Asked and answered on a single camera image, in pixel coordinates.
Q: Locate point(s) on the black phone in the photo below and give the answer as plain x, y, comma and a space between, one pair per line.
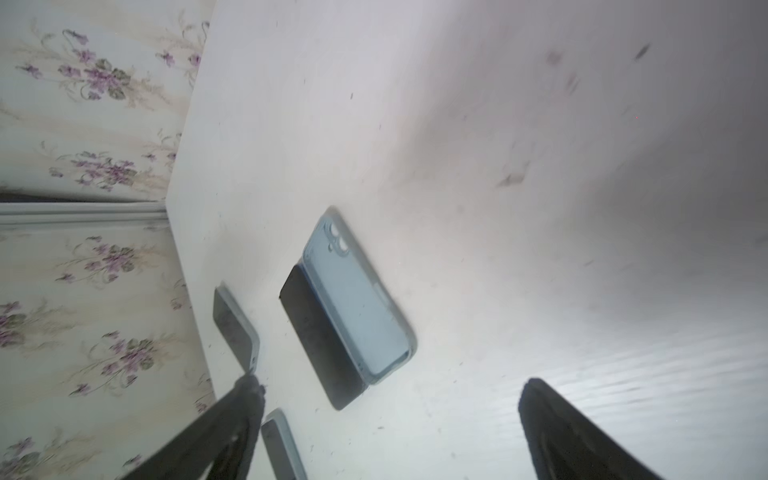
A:
281, 448
236, 329

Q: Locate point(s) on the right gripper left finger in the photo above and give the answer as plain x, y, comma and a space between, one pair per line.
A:
219, 444

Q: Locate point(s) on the light blue phone case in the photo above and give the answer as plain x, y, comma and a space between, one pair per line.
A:
371, 326

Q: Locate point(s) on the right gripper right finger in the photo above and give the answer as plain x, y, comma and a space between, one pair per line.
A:
565, 444

